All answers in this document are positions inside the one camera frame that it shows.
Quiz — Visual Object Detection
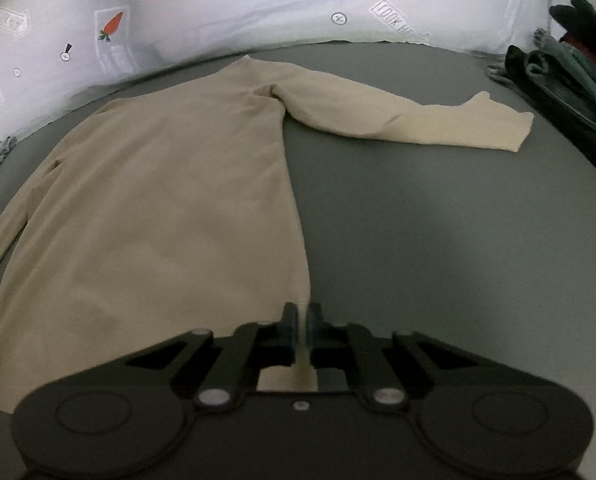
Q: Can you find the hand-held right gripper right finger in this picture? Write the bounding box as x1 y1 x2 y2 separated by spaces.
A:
305 302 569 413

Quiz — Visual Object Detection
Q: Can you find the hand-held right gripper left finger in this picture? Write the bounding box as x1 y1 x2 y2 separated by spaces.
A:
33 302 299 413

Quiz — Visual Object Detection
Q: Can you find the beige long-sleeve shirt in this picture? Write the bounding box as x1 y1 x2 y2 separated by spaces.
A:
0 55 535 413

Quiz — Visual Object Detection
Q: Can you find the stack of dark folded clothes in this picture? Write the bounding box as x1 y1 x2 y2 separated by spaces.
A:
488 0 596 143

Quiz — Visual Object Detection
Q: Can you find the white printed sheet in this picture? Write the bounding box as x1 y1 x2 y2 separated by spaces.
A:
0 0 564 151

